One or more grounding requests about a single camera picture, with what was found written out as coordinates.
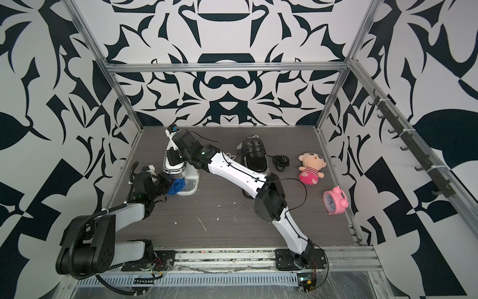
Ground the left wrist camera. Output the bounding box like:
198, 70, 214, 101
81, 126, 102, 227
142, 165, 156, 175

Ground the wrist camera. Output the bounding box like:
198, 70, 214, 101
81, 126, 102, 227
142, 165, 156, 175
165, 124, 179, 150

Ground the black coiled power cable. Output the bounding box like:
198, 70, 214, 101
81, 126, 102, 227
271, 154, 290, 172

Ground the blue cleaning cloth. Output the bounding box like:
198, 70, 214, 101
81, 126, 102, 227
167, 178, 186, 196

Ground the wall hook rail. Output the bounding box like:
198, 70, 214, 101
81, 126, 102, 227
369, 88, 456, 198

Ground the pink plush pig toy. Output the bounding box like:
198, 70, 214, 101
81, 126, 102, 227
299, 153, 327, 185

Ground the pink alarm clock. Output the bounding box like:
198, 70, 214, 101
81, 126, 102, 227
322, 186, 349, 215

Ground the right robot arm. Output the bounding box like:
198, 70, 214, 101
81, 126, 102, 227
169, 130, 314, 264

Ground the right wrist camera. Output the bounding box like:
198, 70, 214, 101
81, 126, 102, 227
165, 124, 179, 150

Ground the white coffee machine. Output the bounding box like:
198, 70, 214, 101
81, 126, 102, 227
163, 148, 200, 196

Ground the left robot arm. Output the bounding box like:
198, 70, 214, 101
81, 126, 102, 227
55, 162, 173, 280

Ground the black coffee machine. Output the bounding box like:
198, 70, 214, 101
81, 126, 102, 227
237, 135, 270, 181

